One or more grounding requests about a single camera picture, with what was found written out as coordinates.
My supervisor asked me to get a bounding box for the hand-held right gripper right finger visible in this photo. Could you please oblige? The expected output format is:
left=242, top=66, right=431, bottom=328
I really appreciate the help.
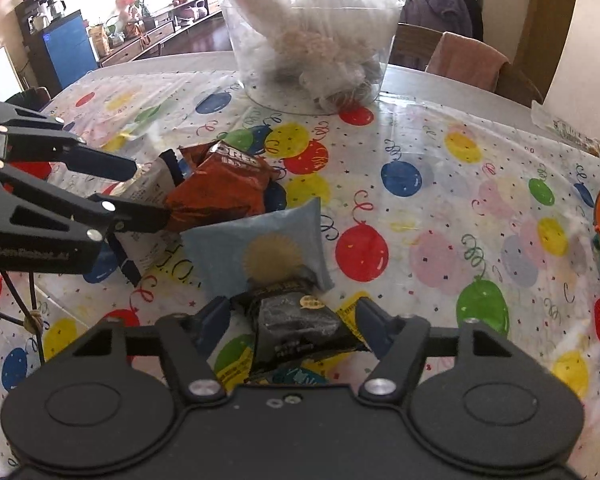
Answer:
left=354, top=297, right=513, bottom=403

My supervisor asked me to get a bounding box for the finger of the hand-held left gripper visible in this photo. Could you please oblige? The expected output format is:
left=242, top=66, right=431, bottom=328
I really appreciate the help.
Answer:
left=0, top=96, right=139, bottom=182
left=0, top=162, right=175, bottom=245

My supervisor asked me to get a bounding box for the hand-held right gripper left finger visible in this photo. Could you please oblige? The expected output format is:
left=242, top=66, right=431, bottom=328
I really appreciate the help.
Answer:
left=85, top=296, right=232, bottom=403

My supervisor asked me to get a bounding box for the white snack packet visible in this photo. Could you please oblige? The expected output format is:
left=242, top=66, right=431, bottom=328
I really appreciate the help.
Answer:
left=111, top=149, right=187, bottom=287

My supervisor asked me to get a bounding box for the light blue snack packet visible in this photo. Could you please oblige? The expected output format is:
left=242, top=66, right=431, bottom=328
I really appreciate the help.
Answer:
left=181, top=196, right=337, bottom=300

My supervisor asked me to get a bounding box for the black snack packet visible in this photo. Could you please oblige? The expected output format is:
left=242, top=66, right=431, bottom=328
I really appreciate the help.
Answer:
left=231, top=269, right=374, bottom=387

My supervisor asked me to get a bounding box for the brown cookie packet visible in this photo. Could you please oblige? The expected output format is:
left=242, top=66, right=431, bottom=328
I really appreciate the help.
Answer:
left=164, top=141, right=282, bottom=234

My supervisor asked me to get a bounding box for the blue cabinet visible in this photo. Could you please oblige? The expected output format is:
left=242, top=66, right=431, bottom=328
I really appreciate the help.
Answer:
left=41, top=14, right=102, bottom=95

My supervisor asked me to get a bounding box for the balloon print tablecloth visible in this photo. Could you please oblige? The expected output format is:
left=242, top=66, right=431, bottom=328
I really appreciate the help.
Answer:
left=0, top=67, right=600, bottom=480

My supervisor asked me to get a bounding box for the wooden tv cabinet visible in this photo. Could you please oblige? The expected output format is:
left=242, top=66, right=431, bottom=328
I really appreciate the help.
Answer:
left=97, top=0, right=231, bottom=68

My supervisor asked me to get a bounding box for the coffee machine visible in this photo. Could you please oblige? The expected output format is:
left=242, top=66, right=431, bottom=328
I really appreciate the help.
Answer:
left=19, top=0, right=69, bottom=37

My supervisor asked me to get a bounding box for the clear plastic tub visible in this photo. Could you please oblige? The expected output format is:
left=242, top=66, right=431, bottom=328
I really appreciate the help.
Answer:
left=211, top=0, right=417, bottom=117

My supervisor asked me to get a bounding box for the white plastic bag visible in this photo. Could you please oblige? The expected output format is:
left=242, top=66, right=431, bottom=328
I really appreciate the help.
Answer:
left=220, top=0, right=391, bottom=111

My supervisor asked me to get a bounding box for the clear wrapped snack packet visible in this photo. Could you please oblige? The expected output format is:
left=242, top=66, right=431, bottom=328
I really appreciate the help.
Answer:
left=531, top=99, right=600, bottom=159

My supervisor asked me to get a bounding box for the pink cloth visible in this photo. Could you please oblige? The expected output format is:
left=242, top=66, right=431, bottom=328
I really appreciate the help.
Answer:
left=424, top=31, right=512, bottom=94

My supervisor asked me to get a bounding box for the grey coat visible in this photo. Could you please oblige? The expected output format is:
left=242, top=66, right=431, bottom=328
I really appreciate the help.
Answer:
left=394, top=0, right=474, bottom=39

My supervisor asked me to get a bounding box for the black cable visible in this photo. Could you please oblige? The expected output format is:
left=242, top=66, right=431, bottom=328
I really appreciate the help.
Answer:
left=0, top=269, right=48, bottom=367

